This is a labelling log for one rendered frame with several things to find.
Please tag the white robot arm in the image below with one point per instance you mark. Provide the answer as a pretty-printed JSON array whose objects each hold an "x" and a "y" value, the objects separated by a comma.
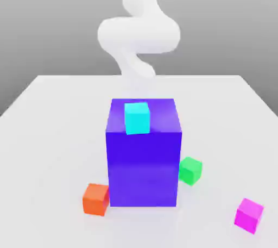
[{"x": 139, "y": 34}]

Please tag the small cyan cube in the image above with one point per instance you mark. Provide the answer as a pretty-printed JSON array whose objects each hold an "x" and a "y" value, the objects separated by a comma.
[{"x": 137, "y": 119}]

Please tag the small green cube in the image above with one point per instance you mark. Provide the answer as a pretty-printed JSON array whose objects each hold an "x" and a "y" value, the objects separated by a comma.
[{"x": 190, "y": 171}]

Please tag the small orange cube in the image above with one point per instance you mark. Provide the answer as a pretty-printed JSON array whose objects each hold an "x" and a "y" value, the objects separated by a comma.
[{"x": 95, "y": 200}]

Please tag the small magenta cube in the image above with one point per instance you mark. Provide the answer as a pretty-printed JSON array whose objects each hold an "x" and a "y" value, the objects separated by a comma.
[{"x": 247, "y": 216}]

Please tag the large purple box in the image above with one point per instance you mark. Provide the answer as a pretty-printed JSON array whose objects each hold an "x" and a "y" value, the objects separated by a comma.
[{"x": 143, "y": 169}]

